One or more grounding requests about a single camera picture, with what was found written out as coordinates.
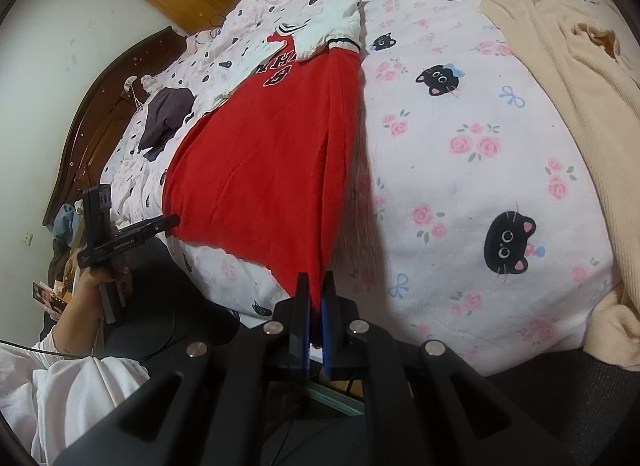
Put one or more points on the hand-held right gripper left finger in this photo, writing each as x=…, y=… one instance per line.
x=302, y=316

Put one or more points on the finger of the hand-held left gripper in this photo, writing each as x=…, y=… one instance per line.
x=162, y=226

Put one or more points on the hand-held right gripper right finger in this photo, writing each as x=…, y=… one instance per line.
x=327, y=326

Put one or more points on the red basketball jersey white sleeves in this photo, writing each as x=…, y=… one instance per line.
x=260, y=160

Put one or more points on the person's left forearm white sleeve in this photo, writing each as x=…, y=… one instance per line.
x=75, y=396

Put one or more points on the person's left hand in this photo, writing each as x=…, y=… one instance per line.
x=87, y=288

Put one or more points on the blue clothing pile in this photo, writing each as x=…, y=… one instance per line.
x=66, y=223

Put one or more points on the person's black pants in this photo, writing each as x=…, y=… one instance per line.
x=175, y=296

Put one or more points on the dark wooden headboard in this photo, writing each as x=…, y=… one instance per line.
x=95, y=135

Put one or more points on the photo cards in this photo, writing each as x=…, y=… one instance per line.
x=49, y=298

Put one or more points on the dark brown garment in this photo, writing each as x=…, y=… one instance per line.
x=165, y=115

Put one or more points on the pink floral cat quilt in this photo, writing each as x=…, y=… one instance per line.
x=450, y=170

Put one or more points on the dark grey cloth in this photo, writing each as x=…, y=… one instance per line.
x=560, y=406

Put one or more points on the beige knit sweater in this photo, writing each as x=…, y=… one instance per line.
x=575, y=70

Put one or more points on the wall socket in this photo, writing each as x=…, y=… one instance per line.
x=28, y=239

